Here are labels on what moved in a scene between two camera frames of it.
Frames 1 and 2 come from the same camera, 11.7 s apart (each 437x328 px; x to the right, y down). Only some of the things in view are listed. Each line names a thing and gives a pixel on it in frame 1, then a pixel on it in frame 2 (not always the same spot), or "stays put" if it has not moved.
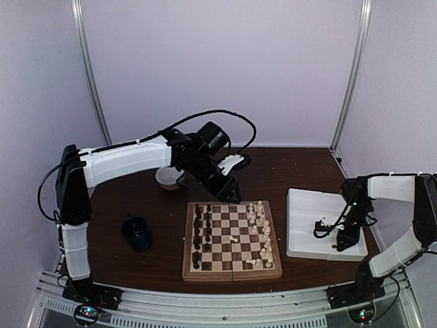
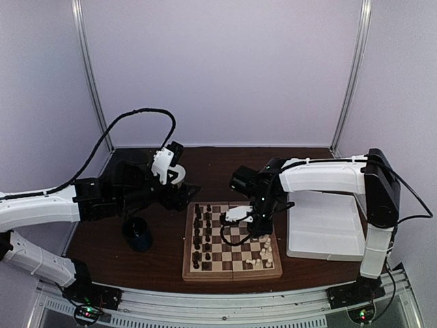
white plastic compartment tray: x=304 y=207 stays put
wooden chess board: x=230 y=241 stays put
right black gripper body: x=358 y=214 → x=266 y=207
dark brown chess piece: x=197 y=210 stays put
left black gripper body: x=214 y=186 → x=171 y=201
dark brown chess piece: x=196 y=225 stays put
